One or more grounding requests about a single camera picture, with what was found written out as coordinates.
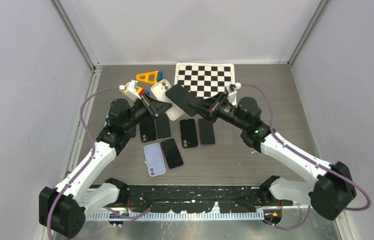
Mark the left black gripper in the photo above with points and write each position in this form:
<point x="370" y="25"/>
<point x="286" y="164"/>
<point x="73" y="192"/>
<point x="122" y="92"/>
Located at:
<point x="156" y="108"/>

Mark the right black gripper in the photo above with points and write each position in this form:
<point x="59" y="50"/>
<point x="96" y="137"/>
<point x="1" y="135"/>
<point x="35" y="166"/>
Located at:
<point x="211" y="107"/>

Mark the white edged bare phone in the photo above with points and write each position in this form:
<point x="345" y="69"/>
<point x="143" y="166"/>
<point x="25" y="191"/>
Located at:
<point x="162" y="125"/>

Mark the cream phone case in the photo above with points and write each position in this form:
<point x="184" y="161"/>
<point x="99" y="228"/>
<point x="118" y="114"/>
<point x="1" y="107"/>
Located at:
<point x="159" y="91"/>

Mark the purple edged bare phone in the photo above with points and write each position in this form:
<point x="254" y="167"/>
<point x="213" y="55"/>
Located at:
<point x="206" y="132"/>

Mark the pink edged bare phone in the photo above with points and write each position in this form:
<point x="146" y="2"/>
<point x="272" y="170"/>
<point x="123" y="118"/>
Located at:
<point x="172" y="154"/>

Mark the lavender phone case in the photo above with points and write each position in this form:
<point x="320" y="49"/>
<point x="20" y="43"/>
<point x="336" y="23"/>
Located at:
<point x="154" y="160"/>

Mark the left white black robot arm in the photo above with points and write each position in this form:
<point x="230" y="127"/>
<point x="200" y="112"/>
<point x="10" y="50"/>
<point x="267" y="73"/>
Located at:
<point x="64" y="208"/>

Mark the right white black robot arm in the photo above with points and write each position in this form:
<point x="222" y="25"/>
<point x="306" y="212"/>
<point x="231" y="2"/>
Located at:
<point x="326" y="187"/>

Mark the black phone on table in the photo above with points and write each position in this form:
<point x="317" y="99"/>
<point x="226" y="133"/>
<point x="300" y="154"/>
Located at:
<point x="132" y="132"/>

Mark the yellow red blue toy block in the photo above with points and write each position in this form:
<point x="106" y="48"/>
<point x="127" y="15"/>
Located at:
<point x="139" y="90"/>

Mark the black white checkerboard mat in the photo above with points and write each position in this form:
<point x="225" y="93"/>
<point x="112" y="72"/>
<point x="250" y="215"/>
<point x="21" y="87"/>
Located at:
<point x="204" y="80"/>

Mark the orange triangle toy block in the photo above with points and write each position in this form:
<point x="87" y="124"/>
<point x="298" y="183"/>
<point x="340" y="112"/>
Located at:
<point x="151" y="77"/>

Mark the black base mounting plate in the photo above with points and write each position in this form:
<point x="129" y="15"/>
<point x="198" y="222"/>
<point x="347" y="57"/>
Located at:
<point x="194" y="199"/>

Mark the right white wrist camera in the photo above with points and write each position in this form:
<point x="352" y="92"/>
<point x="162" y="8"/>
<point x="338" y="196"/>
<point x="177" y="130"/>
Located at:
<point x="232" y="91"/>

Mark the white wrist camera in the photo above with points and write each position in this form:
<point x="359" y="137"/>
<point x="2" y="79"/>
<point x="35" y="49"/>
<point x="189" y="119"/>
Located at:
<point x="131" y="90"/>
<point x="232" y="91"/>

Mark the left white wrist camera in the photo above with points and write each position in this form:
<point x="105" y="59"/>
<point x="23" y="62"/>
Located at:
<point x="131" y="90"/>

